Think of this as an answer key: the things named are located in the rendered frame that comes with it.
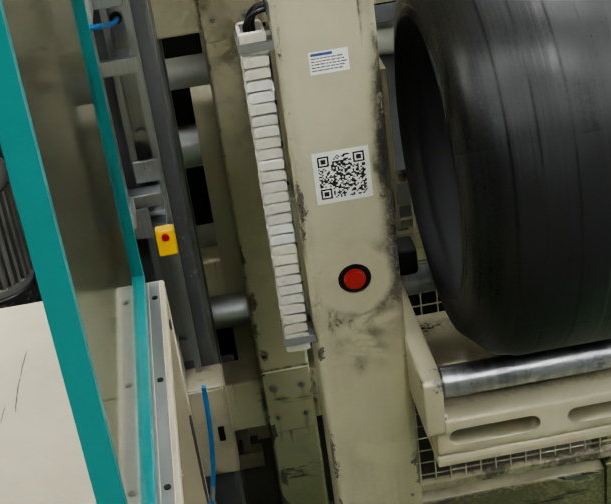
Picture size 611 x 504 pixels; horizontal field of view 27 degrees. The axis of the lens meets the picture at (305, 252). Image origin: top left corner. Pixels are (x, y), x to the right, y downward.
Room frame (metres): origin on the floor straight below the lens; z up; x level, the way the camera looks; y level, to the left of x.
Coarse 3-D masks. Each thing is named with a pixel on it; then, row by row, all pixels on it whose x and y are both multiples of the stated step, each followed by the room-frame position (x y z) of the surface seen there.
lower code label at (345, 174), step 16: (320, 160) 1.47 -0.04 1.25; (336, 160) 1.47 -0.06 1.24; (352, 160) 1.47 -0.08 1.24; (368, 160) 1.47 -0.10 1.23; (320, 176) 1.47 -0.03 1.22; (336, 176) 1.47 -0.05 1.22; (352, 176) 1.47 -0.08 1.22; (368, 176) 1.47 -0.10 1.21; (320, 192) 1.47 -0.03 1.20; (336, 192) 1.47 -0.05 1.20; (352, 192) 1.47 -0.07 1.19; (368, 192) 1.47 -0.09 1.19
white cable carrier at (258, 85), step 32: (256, 32) 1.48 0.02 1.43; (256, 64) 1.48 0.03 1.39; (256, 96) 1.48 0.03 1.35; (256, 128) 1.48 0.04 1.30; (256, 160) 1.50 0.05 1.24; (288, 192) 1.49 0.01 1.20; (288, 224) 1.48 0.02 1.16; (288, 256) 1.48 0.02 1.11; (288, 288) 1.48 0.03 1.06; (288, 320) 1.48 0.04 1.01
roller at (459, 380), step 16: (544, 352) 1.43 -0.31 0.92; (560, 352) 1.43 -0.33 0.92; (576, 352) 1.43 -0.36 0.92; (592, 352) 1.42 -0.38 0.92; (608, 352) 1.42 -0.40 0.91; (448, 368) 1.43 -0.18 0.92; (464, 368) 1.42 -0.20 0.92; (480, 368) 1.42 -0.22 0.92; (496, 368) 1.42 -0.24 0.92; (512, 368) 1.41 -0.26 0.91; (528, 368) 1.41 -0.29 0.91; (544, 368) 1.41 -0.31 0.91; (560, 368) 1.41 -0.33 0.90; (576, 368) 1.42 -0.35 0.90; (592, 368) 1.42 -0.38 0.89; (448, 384) 1.41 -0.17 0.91; (464, 384) 1.41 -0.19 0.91; (480, 384) 1.41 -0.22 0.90; (496, 384) 1.41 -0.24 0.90; (512, 384) 1.41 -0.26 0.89
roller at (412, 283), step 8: (424, 264) 1.71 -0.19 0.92; (416, 272) 1.70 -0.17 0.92; (424, 272) 1.69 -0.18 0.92; (408, 280) 1.69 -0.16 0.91; (416, 280) 1.69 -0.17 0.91; (424, 280) 1.69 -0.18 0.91; (432, 280) 1.69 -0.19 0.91; (408, 288) 1.68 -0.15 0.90; (416, 288) 1.68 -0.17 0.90; (424, 288) 1.68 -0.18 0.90; (432, 288) 1.69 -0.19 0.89
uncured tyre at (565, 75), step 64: (448, 0) 1.48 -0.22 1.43; (512, 0) 1.44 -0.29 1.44; (576, 0) 1.43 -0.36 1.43; (448, 64) 1.42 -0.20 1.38; (512, 64) 1.37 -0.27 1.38; (576, 64) 1.36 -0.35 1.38; (448, 128) 1.40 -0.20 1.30; (512, 128) 1.32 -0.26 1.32; (576, 128) 1.32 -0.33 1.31; (448, 192) 1.78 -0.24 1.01; (512, 192) 1.30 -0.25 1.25; (576, 192) 1.29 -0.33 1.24; (448, 256) 1.68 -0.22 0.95; (512, 256) 1.29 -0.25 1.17; (576, 256) 1.29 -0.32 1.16; (512, 320) 1.31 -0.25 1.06; (576, 320) 1.32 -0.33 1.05
